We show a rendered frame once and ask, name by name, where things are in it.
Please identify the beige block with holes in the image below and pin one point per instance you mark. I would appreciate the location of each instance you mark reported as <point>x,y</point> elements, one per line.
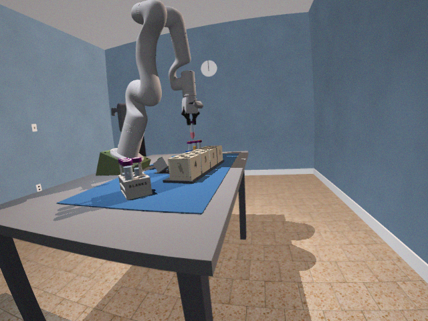
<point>184,167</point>
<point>212,155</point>
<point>218,151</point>
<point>204,159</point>

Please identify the beige sloped box with green button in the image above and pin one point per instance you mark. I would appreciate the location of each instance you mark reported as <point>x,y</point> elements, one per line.
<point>161,165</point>

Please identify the blue bench mat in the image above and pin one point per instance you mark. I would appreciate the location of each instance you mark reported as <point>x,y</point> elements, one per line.
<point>165,197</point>

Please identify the white tube rack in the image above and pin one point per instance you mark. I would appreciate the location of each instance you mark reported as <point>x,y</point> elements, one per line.
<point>138,187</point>

